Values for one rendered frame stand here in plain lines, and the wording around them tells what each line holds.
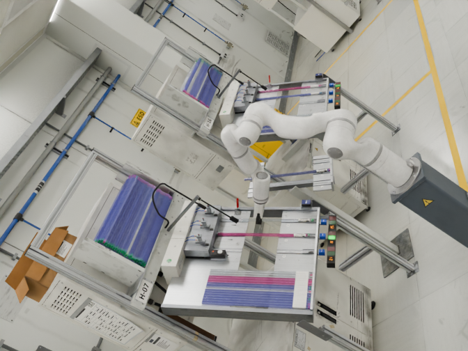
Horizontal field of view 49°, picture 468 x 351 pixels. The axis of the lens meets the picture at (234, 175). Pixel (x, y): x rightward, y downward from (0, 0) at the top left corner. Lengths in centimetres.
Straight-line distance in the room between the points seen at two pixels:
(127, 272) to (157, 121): 137
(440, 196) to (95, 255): 158
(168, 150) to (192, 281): 139
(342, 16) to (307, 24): 45
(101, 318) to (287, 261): 97
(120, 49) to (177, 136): 223
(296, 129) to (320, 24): 480
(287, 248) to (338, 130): 77
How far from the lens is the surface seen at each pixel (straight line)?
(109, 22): 567
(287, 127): 220
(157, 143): 372
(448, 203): 238
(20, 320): 394
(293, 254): 261
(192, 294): 253
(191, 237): 271
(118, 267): 255
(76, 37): 583
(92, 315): 273
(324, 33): 697
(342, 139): 211
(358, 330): 305
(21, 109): 505
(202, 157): 369
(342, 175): 385
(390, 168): 226
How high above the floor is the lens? 185
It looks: 14 degrees down
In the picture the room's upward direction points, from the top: 58 degrees counter-clockwise
